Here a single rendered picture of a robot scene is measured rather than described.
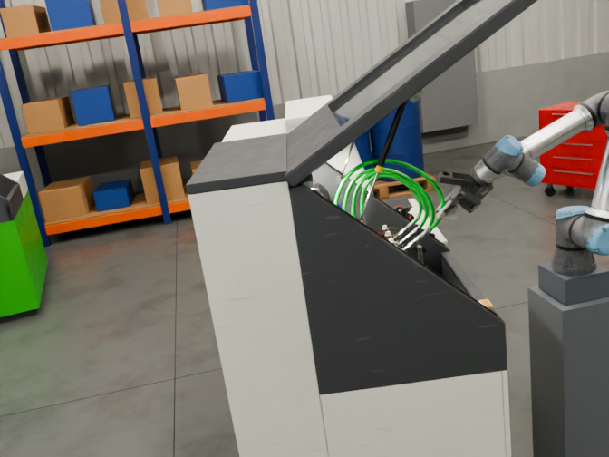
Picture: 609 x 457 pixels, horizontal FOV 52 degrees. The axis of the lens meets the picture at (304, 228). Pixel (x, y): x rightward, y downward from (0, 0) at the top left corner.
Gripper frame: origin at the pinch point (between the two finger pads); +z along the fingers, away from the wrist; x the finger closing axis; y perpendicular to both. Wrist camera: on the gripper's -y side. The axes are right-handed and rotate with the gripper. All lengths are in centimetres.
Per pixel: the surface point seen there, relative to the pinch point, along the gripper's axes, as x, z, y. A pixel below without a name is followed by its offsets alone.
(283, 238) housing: -43, 14, -44
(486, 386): -43, 19, 35
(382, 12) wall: 676, 104, 0
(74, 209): 371, 408, -176
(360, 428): -54, 51, 11
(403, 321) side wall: -42.3, 15.7, 0.3
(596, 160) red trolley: 360, 28, 207
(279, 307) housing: -48, 32, -33
